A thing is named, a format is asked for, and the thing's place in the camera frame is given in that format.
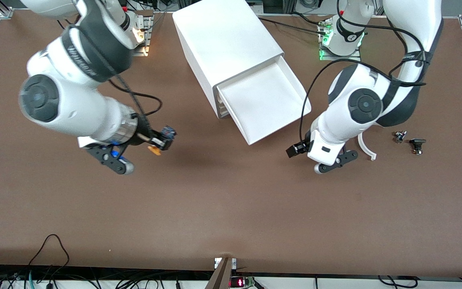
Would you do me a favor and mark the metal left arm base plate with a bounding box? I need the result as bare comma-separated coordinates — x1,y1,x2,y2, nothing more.
318,18,362,62

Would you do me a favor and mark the black looped cable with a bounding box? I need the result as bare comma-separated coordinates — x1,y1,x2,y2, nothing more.
28,234,70,277

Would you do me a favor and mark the device with red display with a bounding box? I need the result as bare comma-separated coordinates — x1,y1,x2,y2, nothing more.
230,276,256,289

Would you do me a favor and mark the black curled cable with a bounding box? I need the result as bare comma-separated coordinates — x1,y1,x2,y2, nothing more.
377,275,418,289

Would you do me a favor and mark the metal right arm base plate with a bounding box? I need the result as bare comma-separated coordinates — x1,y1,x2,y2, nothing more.
132,10,154,57

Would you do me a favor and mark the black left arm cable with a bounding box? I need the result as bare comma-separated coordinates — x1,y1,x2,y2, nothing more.
298,0,432,145

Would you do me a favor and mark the black flat-head switch part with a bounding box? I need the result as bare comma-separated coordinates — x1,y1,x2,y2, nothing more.
409,138,427,155

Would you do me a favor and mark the black cable to arm base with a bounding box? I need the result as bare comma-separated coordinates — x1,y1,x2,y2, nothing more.
257,12,331,37

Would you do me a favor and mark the white plastic half ring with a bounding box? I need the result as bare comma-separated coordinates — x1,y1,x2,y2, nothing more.
357,132,377,161

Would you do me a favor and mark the white drawer cabinet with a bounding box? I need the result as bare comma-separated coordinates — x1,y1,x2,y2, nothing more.
172,0,285,119

